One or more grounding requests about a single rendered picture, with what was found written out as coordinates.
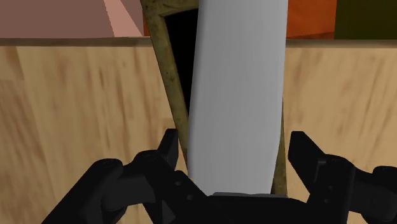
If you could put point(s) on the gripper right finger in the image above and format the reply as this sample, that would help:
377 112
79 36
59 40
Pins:
333 183

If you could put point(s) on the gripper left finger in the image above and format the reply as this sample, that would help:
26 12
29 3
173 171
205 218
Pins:
133 186

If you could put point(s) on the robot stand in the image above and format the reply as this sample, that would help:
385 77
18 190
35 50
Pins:
167 68

